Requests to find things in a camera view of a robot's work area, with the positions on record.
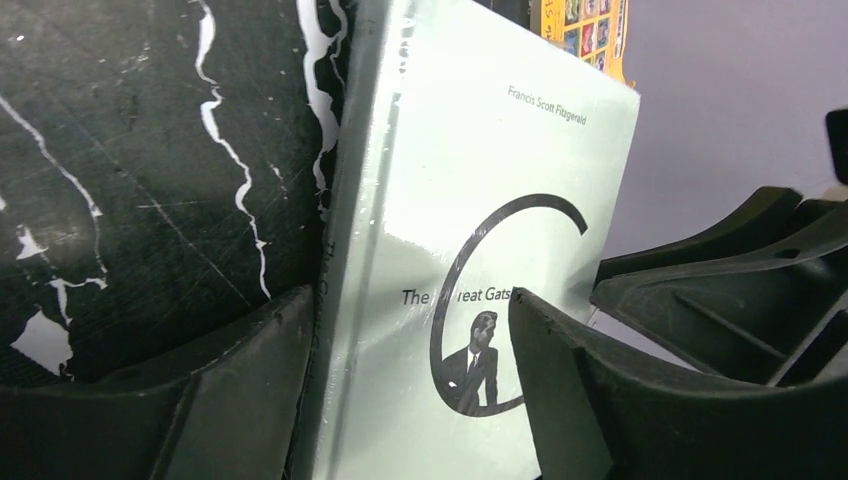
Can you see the pale green Gatsby book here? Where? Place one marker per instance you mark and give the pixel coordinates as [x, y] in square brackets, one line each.
[474, 157]

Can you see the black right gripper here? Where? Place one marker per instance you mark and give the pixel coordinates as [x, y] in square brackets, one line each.
[775, 315]

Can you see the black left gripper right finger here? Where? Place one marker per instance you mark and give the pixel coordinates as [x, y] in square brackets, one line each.
[601, 409]

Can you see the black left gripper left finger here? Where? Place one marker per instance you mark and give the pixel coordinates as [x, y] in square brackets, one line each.
[222, 406]

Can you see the yellow picture cover book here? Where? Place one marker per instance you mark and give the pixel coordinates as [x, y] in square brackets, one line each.
[595, 31]

